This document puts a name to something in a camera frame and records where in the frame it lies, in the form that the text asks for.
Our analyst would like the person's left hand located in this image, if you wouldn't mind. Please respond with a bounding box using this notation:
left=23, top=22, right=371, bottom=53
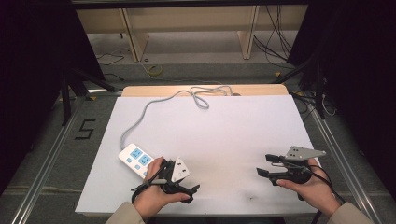
left=132, top=156, right=191, bottom=219

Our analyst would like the white table cover sheet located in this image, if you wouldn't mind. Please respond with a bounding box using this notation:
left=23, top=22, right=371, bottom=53
left=75, top=94, right=321, bottom=217

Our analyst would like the metal floor rail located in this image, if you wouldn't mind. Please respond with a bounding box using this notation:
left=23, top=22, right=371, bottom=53
left=292, top=91, right=386, bottom=224
left=11, top=89, right=123, bottom=224

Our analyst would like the yellow tape roll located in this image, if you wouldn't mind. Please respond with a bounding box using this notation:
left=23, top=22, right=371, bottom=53
left=147, top=63, right=164, bottom=77

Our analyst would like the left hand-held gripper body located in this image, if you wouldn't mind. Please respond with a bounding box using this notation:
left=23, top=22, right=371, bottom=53
left=158, top=156, right=191, bottom=195

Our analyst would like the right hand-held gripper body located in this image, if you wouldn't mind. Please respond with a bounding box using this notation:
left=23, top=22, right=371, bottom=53
left=270, top=146, right=328, bottom=187

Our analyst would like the wooden table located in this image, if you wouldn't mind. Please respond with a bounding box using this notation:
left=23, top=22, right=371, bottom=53
left=120, top=84, right=290, bottom=98

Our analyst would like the black metal stand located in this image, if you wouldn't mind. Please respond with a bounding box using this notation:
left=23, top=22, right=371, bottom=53
left=60, top=67, right=117, bottom=127
left=273, top=54, right=329, bottom=119

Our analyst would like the thin black floor cable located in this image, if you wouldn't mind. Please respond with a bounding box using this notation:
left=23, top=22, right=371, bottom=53
left=95, top=51, right=126, bottom=82

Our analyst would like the black curtain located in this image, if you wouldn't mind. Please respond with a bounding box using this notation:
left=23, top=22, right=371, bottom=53
left=0, top=0, right=106, bottom=195
left=287, top=0, right=396, bottom=192

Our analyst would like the light wooden shelf unit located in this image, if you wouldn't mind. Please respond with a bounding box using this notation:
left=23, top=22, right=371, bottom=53
left=76, top=4, right=309, bottom=63

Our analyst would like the person's right hand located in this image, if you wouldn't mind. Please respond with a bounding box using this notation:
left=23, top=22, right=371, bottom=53
left=276, top=158, right=342, bottom=217

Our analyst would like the white power strip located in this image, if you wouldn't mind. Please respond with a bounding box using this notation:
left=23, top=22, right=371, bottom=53
left=118, top=143, right=155, bottom=180

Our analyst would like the bundle of black cables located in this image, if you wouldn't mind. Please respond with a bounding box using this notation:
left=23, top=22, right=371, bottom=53
left=252, top=4, right=296, bottom=70

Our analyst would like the white floor cable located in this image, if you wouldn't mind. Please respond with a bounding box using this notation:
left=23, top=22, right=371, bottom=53
left=321, top=92, right=338, bottom=117

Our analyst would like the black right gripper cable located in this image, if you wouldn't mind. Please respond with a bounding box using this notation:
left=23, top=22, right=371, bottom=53
left=306, top=164, right=347, bottom=224

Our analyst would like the grey power strip cable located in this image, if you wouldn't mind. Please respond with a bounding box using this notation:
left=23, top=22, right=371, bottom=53
left=119, top=85, right=234, bottom=150

